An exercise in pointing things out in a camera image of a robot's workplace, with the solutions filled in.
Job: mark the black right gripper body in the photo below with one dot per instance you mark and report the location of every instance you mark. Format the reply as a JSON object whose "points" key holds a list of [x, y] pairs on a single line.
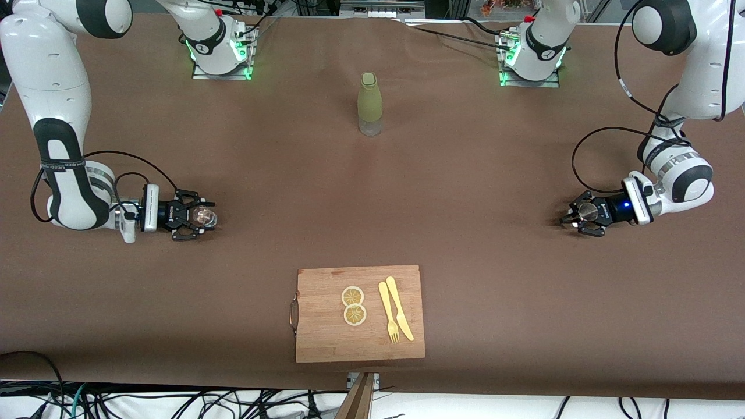
{"points": [[166, 213]]}

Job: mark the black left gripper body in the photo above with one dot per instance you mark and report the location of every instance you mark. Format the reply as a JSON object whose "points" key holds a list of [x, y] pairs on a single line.
{"points": [[613, 211]]}

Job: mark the steel jigger measuring cup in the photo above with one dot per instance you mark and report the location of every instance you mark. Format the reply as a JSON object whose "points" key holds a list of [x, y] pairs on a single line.
{"points": [[588, 213]]}

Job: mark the clear glass shaker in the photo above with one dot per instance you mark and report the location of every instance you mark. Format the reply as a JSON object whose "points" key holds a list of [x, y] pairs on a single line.
{"points": [[204, 216]]}

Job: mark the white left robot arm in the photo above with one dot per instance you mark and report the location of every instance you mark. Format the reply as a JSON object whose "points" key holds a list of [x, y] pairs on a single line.
{"points": [[707, 81]]}

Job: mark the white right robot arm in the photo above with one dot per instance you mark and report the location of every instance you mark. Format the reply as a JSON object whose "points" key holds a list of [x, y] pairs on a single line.
{"points": [[52, 87]]}

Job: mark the brown table cover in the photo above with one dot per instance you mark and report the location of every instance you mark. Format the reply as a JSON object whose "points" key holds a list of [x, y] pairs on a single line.
{"points": [[291, 203]]}

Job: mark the wooden cutting board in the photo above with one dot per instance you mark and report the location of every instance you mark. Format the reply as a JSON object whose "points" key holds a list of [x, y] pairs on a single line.
{"points": [[326, 337]]}

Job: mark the lemon slice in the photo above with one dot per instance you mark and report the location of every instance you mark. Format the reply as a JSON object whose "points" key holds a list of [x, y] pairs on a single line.
{"points": [[354, 315], [352, 296]]}

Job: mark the green sleeved glass bottle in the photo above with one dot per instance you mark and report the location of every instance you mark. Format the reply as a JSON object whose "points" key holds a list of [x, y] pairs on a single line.
{"points": [[369, 99]]}

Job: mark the yellow plastic knife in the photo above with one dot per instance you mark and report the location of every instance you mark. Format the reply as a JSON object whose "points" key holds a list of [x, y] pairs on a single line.
{"points": [[399, 308]]}

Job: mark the orange plastic object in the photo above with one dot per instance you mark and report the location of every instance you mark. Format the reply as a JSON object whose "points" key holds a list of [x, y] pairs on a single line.
{"points": [[495, 7]]}

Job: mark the yellow plastic fork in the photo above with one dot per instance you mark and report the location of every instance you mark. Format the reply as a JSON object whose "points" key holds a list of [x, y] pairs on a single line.
{"points": [[387, 311]]}

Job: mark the grey power strip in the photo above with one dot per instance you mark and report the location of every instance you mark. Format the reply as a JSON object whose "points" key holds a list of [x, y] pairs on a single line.
{"points": [[381, 9]]}

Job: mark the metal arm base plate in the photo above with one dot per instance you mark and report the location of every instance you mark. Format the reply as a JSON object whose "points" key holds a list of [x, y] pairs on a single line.
{"points": [[201, 74], [550, 83]]}

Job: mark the small metal bracket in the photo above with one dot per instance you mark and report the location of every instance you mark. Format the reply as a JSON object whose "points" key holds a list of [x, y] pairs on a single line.
{"points": [[351, 379]]}

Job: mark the wooden post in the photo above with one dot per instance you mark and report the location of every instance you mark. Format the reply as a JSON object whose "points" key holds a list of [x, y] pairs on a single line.
{"points": [[358, 401]]}

